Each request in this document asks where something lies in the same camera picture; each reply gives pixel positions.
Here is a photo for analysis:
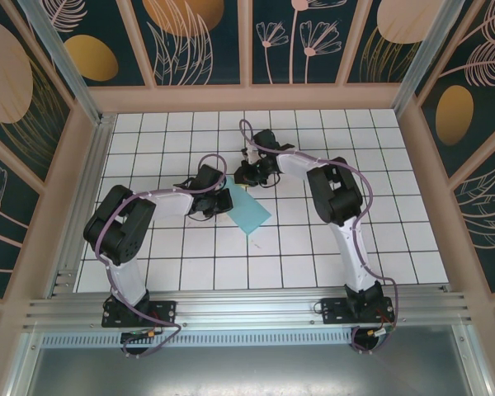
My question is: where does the light blue paper sheet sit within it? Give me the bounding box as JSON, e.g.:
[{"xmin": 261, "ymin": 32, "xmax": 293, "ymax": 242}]
[{"xmin": 224, "ymin": 176, "xmax": 273, "ymax": 237}]

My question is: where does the grey metal sheet panel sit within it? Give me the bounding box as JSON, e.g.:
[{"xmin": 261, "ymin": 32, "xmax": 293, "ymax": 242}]
[{"xmin": 7, "ymin": 323, "xmax": 491, "ymax": 396}]

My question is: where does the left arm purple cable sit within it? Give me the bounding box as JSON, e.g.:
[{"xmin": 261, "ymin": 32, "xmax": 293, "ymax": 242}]
[{"xmin": 95, "ymin": 154, "xmax": 229, "ymax": 359}]

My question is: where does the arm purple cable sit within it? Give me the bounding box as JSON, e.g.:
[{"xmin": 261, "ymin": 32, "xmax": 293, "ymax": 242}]
[
  {"xmin": 238, "ymin": 119, "xmax": 398, "ymax": 356},
  {"xmin": 95, "ymin": 154, "xmax": 229, "ymax": 359}
]

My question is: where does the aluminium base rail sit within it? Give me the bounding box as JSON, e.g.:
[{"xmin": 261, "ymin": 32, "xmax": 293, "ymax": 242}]
[{"xmin": 22, "ymin": 287, "xmax": 474, "ymax": 331}]

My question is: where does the aluminium side rail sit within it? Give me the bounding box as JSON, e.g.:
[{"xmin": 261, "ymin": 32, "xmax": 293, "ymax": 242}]
[{"xmin": 45, "ymin": 114, "xmax": 117, "ymax": 299}]

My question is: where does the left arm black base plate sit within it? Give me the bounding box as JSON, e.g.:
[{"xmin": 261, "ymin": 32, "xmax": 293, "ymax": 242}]
[{"xmin": 101, "ymin": 299, "xmax": 177, "ymax": 329}]

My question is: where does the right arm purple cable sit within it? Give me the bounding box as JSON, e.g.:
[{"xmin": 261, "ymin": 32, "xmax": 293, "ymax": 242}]
[{"xmin": 238, "ymin": 119, "xmax": 398, "ymax": 356}]

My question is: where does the slotted grey cable duct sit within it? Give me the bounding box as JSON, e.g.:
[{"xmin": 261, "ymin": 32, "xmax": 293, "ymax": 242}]
[{"xmin": 40, "ymin": 332, "xmax": 356, "ymax": 348}]

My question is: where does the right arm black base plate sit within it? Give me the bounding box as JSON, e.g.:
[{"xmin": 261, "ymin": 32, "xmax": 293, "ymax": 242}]
[{"xmin": 320, "ymin": 297, "xmax": 395, "ymax": 325}]

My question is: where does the aluminium frame post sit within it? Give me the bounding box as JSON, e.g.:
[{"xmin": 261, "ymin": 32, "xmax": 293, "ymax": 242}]
[
  {"xmin": 17, "ymin": 0, "xmax": 105, "ymax": 125},
  {"xmin": 392, "ymin": 0, "xmax": 466, "ymax": 121}
]

